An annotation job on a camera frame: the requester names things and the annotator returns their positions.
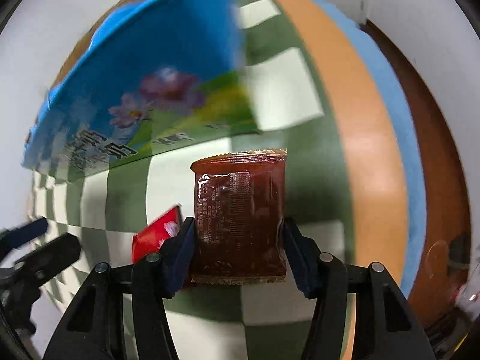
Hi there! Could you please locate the green white checkered blanket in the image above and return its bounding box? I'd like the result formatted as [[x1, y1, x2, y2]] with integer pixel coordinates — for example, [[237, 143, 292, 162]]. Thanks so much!
[[34, 0, 354, 359]]

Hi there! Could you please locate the dark red jelly packet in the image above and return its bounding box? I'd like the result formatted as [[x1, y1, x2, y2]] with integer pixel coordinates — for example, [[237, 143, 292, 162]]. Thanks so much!
[[190, 149, 287, 285]]

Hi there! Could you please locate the blue bed sheet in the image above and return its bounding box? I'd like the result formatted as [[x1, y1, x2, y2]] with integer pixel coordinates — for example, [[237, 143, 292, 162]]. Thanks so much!
[[310, 0, 427, 296]]

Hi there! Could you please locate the small red snack packet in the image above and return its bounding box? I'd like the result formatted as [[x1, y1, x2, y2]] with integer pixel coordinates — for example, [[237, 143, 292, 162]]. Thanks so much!
[[131, 205, 182, 263]]

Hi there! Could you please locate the cardboard box blue print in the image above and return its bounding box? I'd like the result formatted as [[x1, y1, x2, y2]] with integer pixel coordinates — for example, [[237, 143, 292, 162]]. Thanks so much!
[[22, 0, 256, 180]]

